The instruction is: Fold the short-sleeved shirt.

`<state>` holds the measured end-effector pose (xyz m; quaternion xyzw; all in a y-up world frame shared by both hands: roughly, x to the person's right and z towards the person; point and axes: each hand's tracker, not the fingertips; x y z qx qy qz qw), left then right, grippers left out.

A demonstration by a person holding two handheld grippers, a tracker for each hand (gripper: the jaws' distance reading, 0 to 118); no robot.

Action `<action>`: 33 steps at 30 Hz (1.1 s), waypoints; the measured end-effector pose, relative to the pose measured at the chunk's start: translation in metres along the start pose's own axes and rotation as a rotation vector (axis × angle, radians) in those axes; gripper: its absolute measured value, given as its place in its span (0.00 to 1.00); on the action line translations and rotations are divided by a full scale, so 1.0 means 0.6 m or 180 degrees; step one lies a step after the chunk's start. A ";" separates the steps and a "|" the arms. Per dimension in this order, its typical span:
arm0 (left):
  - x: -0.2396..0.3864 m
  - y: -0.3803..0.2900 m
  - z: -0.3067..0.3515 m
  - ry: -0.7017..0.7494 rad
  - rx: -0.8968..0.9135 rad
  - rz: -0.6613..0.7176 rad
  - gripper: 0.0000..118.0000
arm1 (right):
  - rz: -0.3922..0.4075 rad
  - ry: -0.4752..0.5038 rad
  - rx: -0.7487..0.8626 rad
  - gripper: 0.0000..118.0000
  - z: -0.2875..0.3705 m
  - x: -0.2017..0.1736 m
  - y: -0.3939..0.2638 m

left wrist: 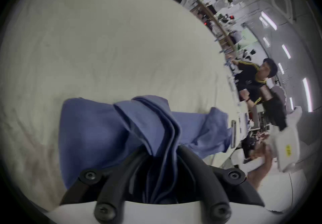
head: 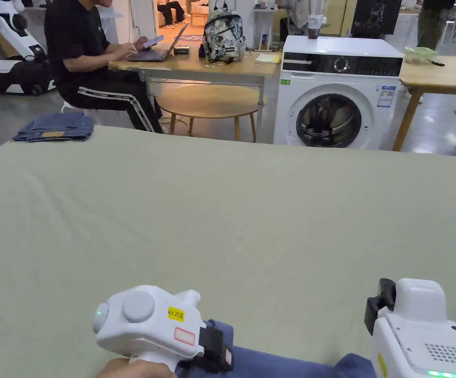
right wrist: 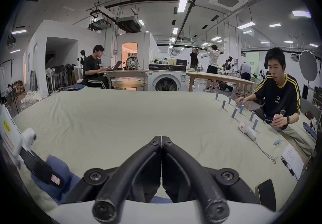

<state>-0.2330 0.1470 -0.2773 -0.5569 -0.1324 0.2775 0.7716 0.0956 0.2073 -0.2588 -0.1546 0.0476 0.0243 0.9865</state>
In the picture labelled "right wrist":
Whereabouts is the bed with beige sheet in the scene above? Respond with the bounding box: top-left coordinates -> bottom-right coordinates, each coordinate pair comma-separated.
13,88 -> 317,218

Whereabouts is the white washing machine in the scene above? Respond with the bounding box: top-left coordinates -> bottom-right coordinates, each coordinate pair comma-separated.
148,64 -> 187,92

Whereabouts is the white humanoid robot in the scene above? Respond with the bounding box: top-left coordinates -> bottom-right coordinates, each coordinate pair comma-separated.
77,50 -> 86,80

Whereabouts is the black standing fan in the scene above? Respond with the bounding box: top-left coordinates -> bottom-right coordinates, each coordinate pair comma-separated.
65,63 -> 75,85
54,65 -> 65,90

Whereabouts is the dark blue cloth pile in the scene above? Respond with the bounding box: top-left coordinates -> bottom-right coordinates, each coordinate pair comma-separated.
60,85 -> 86,92

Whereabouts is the blue garment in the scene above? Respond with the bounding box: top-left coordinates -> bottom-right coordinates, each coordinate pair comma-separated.
31,155 -> 174,206

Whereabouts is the round wooden table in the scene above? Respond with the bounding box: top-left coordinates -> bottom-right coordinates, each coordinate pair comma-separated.
111,81 -> 148,91

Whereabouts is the round grey studio light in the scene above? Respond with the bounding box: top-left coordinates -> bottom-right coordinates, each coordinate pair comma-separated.
299,50 -> 319,81

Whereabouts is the black phone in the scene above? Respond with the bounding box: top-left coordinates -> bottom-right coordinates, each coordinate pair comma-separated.
255,179 -> 277,212

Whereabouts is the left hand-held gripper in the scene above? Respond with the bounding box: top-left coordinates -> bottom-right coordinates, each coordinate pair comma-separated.
0,104 -> 64,188

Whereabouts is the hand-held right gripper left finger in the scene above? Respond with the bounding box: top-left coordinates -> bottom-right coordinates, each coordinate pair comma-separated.
63,136 -> 161,224

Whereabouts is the white hand controller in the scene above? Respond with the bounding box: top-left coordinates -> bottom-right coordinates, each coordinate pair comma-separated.
238,122 -> 257,141

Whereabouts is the table with laptop and backpack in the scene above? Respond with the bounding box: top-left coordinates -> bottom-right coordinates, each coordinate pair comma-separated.
101,56 -> 149,90

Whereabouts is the long wooden table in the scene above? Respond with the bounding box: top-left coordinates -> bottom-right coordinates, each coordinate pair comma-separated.
186,71 -> 259,100

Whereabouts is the white standing fan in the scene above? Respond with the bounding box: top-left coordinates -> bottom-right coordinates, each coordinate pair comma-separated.
45,68 -> 57,95

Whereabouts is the thin grey cord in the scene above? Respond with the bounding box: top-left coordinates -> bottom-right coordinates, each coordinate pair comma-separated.
254,139 -> 278,164

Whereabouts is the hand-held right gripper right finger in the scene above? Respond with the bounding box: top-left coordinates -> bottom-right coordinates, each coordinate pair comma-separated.
161,136 -> 259,224

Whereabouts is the clear plastic bag pile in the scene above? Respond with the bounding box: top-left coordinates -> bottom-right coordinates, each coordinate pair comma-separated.
21,90 -> 49,111

